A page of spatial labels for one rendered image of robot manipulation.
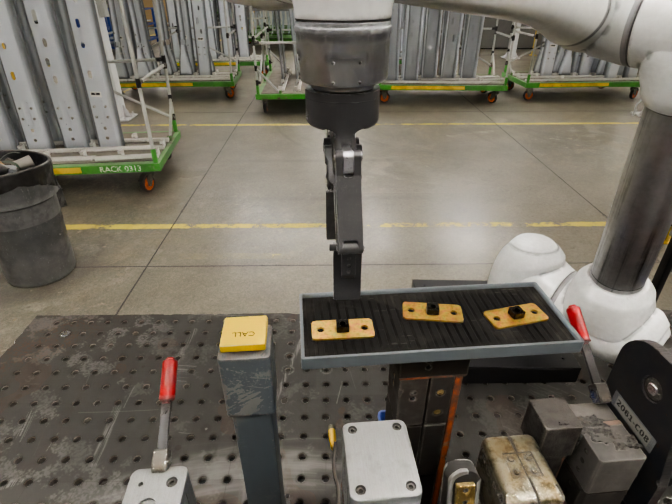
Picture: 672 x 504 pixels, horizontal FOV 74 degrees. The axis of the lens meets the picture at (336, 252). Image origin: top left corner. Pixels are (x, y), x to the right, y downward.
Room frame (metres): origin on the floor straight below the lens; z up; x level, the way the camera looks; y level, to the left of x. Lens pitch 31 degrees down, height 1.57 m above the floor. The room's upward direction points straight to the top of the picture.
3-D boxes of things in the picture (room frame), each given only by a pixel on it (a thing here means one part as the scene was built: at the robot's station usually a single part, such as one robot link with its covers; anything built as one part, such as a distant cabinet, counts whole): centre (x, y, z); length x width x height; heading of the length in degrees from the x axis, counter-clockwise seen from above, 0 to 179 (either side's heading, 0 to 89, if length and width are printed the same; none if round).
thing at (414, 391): (0.49, -0.13, 0.92); 0.10 x 0.08 x 0.45; 95
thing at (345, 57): (0.47, -0.01, 1.51); 0.09 x 0.09 x 0.06
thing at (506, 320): (0.50, -0.25, 1.17); 0.08 x 0.04 x 0.01; 104
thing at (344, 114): (0.47, -0.01, 1.43); 0.08 x 0.07 x 0.09; 4
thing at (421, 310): (0.51, -0.14, 1.17); 0.08 x 0.04 x 0.01; 84
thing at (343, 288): (0.40, -0.01, 1.30); 0.03 x 0.01 x 0.07; 94
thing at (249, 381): (0.47, 0.12, 0.92); 0.08 x 0.08 x 0.44; 5
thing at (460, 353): (0.49, -0.13, 1.16); 0.37 x 0.14 x 0.02; 95
